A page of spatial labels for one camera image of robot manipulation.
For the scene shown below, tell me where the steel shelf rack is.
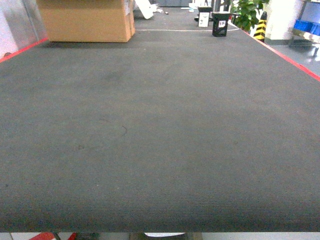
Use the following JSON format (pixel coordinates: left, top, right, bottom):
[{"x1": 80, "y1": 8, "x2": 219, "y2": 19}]
[{"x1": 288, "y1": 0, "x2": 320, "y2": 56}]

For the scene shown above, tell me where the white sign box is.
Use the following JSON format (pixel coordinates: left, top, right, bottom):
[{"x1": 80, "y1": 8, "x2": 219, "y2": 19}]
[{"x1": 198, "y1": 6, "x2": 212, "y2": 28}]

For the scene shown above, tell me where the black bin with label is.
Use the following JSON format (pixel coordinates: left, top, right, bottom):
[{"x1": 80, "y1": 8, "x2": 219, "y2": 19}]
[{"x1": 212, "y1": 11, "x2": 230, "y2": 37}]

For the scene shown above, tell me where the large cardboard box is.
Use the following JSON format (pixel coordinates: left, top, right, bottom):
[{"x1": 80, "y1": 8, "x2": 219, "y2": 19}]
[{"x1": 36, "y1": 0, "x2": 135, "y2": 43}]

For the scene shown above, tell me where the green potted plant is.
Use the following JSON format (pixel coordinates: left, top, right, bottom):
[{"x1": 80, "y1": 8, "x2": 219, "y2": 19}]
[{"x1": 231, "y1": 0, "x2": 269, "y2": 32}]

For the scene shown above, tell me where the yellow black traffic cone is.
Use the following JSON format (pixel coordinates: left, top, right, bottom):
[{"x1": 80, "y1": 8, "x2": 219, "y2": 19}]
[{"x1": 250, "y1": 11, "x2": 268, "y2": 43}]

